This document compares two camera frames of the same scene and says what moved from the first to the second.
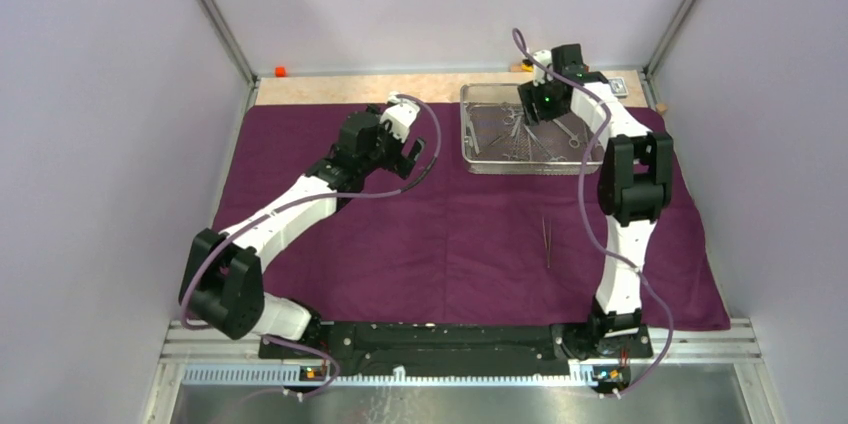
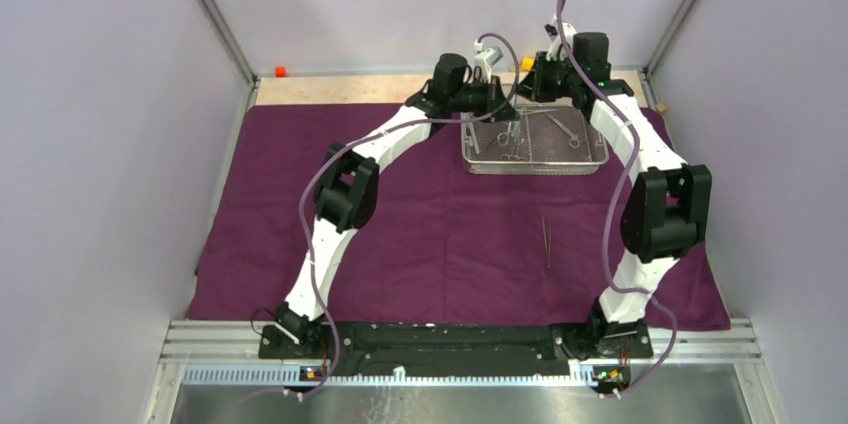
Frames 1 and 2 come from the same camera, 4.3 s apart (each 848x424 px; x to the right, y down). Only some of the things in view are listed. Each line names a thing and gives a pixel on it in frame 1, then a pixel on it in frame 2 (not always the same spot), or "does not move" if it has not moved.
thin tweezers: (549, 240) does not move
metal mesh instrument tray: (499, 141) does not move
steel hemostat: (551, 157) → (514, 154)
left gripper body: (387, 153) → (481, 99)
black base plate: (459, 346) does not move
